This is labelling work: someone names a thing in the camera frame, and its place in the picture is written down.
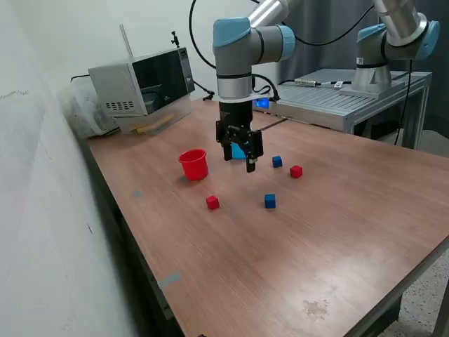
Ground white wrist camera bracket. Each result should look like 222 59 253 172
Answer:
245 91 279 110

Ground blue plastic cup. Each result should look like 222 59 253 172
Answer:
230 142 248 161

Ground cable with silver connector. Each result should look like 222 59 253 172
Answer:
278 79 353 88

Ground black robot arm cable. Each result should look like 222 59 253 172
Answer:
188 0 378 103

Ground clear acrylic stand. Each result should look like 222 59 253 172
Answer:
114 96 193 136

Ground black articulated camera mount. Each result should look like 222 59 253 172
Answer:
170 30 216 103

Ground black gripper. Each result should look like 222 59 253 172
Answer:
215 100 264 173

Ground dark grey curtain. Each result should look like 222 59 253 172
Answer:
279 0 449 134

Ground silver microwave oven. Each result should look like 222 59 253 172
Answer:
87 46 196 119

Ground grey metal table frame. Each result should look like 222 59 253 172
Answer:
80 138 449 337

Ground long grey-blue tape strip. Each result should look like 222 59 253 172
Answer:
156 272 182 291

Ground red plastic cup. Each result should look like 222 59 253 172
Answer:
177 148 210 182

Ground aluminium robot base table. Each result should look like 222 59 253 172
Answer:
253 68 433 150

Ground thin white rod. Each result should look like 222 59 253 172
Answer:
119 23 135 60

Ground black hanging cable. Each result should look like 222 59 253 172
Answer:
392 59 415 147

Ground clear plastic storage box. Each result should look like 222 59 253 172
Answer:
58 75 120 140

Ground wooden sticks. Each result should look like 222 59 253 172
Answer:
129 114 175 135

